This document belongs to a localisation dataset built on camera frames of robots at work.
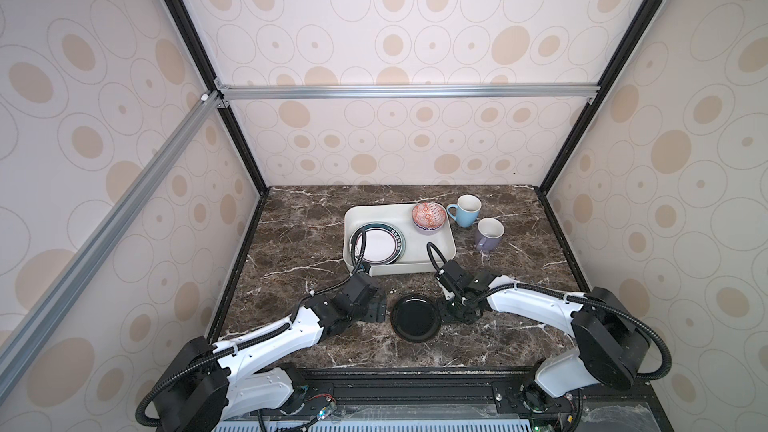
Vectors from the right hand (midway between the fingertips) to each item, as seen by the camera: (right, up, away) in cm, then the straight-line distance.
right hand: (442, 317), depth 86 cm
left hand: (-17, +6, -4) cm, 19 cm away
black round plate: (-8, 0, 0) cm, 8 cm away
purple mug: (+19, +23, +17) cm, 34 cm away
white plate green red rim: (-17, +20, +15) cm, 30 cm away
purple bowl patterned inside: (-1, +29, +20) cm, 35 cm away
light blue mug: (+11, +31, +16) cm, 37 cm away
